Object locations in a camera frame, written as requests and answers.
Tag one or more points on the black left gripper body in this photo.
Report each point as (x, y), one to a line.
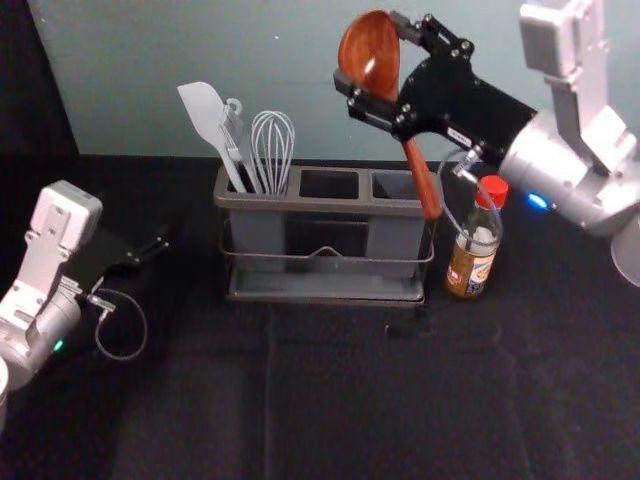
(97, 260)

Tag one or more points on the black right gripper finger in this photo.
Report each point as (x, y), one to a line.
(372, 107)
(442, 37)

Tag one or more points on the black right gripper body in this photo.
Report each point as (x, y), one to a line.
(460, 107)

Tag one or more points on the brown wooden spoon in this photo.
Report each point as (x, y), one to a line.
(370, 55)

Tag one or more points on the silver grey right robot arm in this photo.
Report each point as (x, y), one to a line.
(575, 160)

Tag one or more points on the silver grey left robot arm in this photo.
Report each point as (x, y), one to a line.
(40, 280)

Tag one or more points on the grey plastic utensil holder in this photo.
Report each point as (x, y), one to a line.
(325, 220)

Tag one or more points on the grey silicone spatula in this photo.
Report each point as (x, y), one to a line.
(205, 112)

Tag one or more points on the red capped sauce bottle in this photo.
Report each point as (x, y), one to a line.
(472, 260)

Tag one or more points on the grey drip tray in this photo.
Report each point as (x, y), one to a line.
(325, 290)

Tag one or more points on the black hanging fabric panel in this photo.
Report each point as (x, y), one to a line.
(30, 75)

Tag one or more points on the black table cloth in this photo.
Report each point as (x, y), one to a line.
(320, 390)

